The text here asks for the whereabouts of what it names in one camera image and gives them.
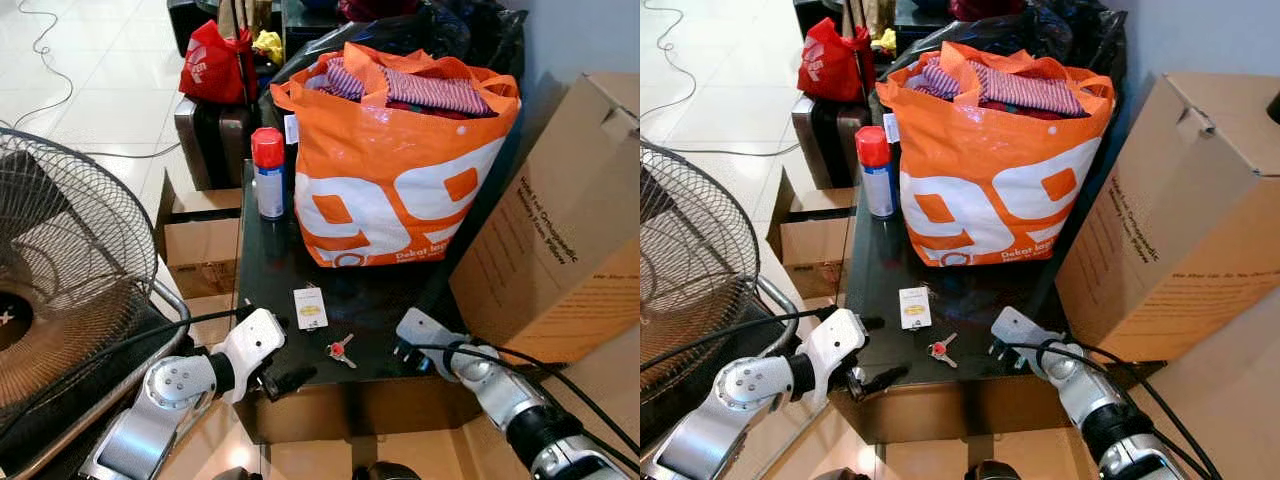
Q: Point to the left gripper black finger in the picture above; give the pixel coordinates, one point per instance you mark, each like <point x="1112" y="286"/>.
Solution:
<point x="888" y="379"/>
<point x="295" y="381"/>

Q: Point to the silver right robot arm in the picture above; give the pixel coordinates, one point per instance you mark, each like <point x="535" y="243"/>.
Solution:
<point x="510" y="395"/>
<point x="1100" y="400"/>

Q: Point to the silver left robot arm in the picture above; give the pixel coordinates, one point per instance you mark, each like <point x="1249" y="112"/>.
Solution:
<point x="740" y="395"/>
<point x="165" y="400"/>

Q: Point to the red-headed key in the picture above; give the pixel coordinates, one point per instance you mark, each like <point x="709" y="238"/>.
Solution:
<point x="940" y="349"/>
<point x="340" y="350"/>

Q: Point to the black table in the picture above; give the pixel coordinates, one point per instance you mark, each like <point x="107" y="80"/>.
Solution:
<point x="370" y="300"/>
<point x="975" y="300"/>

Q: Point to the dark robot right foot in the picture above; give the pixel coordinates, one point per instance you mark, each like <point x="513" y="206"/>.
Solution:
<point x="385" y="472"/>
<point x="990" y="471"/>

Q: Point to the small open cardboard box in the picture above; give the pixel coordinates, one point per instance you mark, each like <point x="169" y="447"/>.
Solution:
<point x="200" y="250"/>
<point x="810" y="250"/>

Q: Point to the orange and white shopping bag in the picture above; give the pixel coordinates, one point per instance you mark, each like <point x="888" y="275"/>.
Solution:
<point x="400" y="190"/>
<point x="1000" y="190"/>

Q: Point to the red-capped spray can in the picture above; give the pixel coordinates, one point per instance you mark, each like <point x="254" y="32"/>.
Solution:
<point x="878" y="185"/>
<point x="268" y="180"/>

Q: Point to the large brown cardboard box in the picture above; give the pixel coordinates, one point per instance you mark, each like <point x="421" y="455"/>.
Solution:
<point x="560" y="230"/>
<point x="1170" y="230"/>

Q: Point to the metal grille floor fan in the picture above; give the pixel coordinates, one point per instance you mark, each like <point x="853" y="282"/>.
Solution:
<point x="60" y="250"/>
<point x="700" y="260"/>

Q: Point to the dark brown suitcase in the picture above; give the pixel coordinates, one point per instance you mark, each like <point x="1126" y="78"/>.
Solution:
<point x="825" y="140"/>
<point x="210" y="140"/>

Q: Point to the striped folded clothes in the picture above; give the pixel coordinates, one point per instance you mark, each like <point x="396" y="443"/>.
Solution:
<point x="1030" y="92"/>
<point x="430" y="92"/>

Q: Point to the red plastic bag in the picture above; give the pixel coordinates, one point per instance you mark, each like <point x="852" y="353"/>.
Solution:
<point x="212" y="70"/>
<point x="830" y="65"/>

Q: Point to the black rubbish bag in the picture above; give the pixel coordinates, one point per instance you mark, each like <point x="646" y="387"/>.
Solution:
<point x="440" y="25"/>
<point x="1060" y="25"/>

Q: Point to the yellow crumpled item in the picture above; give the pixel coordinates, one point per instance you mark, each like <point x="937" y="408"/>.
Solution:
<point x="884" y="40"/>
<point x="268" y="45"/>

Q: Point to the maroon cloth bundle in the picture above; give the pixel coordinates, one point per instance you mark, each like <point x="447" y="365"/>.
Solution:
<point x="985" y="9"/>
<point x="378" y="9"/>

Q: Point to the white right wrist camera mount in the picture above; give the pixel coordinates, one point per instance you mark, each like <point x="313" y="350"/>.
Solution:
<point x="425" y="330"/>
<point x="1020" y="330"/>

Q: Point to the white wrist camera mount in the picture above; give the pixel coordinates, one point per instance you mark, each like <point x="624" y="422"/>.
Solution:
<point x="425" y="330"/>
<point x="840" y="340"/>
<point x="250" y="340"/>
<point x="1020" y="330"/>

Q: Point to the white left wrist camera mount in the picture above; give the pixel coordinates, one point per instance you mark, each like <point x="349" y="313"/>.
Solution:
<point x="250" y="340"/>
<point x="840" y="340"/>

